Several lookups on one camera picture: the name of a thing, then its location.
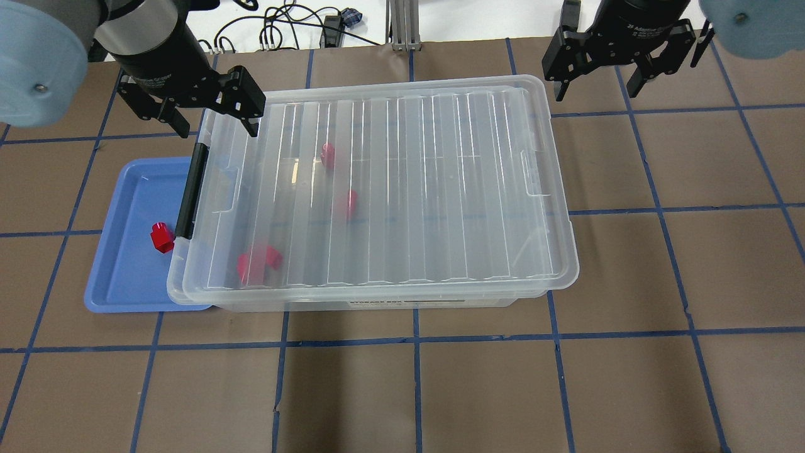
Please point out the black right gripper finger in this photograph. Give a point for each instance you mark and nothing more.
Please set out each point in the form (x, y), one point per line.
(566, 59)
(678, 42)

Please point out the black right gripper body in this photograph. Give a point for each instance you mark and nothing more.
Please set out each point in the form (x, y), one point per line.
(635, 17)

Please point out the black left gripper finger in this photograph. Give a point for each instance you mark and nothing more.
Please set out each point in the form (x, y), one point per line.
(146, 107)
(240, 97)

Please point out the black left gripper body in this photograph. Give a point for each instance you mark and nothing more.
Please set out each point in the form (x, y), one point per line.
(165, 60)

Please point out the red block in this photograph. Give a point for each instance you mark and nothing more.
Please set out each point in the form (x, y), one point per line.
(162, 238)

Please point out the clear plastic box lid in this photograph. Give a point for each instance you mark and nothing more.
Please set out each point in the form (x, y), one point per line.
(377, 189)

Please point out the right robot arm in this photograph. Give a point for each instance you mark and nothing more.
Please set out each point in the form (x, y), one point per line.
(747, 29)

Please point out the red block rear box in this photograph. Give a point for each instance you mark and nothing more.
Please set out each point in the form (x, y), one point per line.
(328, 155)

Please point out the red block box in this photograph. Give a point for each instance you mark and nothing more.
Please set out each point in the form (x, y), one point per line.
(346, 207)
(328, 155)
(253, 267)

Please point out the red block middle box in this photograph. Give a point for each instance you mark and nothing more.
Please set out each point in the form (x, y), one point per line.
(346, 207)

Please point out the clear plastic storage box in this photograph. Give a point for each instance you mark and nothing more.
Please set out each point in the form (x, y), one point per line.
(377, 296)

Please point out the red block front box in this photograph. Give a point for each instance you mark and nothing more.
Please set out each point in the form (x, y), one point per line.
(253, 267)

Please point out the blue plastic tray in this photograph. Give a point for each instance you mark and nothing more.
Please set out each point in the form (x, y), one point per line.
(129, 275)

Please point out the black box latch handle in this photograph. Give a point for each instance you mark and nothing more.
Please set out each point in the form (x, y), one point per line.
(186, 218)

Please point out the aluminium frame post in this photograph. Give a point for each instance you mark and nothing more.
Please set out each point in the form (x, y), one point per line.
(402, 18)

